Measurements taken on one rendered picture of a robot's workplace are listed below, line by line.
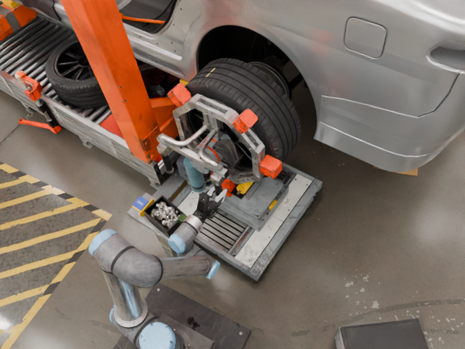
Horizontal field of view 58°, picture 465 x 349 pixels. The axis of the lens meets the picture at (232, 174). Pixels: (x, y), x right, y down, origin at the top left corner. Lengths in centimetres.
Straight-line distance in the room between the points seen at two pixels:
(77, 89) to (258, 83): 168
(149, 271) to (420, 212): 205
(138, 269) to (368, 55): 121
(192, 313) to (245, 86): 122
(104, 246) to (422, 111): 136
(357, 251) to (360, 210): 31
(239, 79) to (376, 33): 66
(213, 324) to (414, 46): 162
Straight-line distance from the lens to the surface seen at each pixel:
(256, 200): 273
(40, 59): 419
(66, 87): 340
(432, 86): 184
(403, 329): 237
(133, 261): 152
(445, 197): 321
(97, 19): 200
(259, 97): 203
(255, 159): 206
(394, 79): 187
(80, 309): 293
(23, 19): 417
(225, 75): 208
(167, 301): 244
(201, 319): 237
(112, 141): 308
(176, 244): 194
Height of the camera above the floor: 255
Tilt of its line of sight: 54 degrees down
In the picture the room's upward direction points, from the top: 9 degrees counter-clockwise
